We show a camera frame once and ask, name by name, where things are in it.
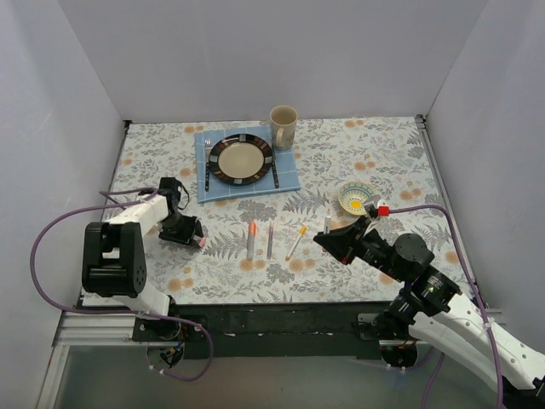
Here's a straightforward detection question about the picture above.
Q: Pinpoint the white marker with yellow tip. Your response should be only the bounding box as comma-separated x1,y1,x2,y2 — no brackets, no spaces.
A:
285,233,304,261

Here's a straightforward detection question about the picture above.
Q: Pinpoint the grey marker with red tip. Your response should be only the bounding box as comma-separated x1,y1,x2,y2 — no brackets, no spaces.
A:
246,233,255,261

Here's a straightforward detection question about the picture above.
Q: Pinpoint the purple pen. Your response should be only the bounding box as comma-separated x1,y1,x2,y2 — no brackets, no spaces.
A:
267,221,274,260

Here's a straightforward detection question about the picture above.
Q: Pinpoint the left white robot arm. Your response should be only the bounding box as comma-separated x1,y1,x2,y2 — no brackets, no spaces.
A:
82,177,204,341

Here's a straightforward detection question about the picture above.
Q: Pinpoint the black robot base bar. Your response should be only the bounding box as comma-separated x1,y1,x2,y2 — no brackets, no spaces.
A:
132,302,418,367

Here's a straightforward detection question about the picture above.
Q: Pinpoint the yellow and blue patterned bowl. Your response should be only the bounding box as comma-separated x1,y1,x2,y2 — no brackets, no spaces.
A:
337,181,381,216

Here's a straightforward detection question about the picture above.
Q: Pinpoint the light blue checked placemat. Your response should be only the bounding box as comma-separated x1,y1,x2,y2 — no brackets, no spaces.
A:
194,125,301,204

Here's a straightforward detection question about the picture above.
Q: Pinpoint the dark striped rim dinner plate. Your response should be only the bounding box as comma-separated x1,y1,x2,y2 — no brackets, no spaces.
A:
209,133,273,186

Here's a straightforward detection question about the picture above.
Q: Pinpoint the beige floral ceramic mug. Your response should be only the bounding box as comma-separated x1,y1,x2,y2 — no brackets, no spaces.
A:
269,106,298,150

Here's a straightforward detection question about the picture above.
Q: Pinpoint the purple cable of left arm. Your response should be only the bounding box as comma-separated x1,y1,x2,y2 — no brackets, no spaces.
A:
29,187,215,382

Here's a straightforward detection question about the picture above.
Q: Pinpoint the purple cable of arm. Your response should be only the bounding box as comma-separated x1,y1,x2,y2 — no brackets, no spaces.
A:
29,187,215,382
387,203,505,409

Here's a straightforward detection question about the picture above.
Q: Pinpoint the black handled fork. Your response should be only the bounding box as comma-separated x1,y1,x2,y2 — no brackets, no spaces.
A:
204,138,212,192

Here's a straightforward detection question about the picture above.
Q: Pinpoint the black handled table knife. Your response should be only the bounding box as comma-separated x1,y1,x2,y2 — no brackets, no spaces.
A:
271,148,279,189

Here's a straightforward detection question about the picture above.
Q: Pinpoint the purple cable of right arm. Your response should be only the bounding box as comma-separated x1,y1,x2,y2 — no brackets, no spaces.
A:
387,203,505,409

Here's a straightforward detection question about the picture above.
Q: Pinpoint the aluminium frame rail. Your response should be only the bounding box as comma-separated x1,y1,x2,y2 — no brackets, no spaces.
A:
415,113,534,409

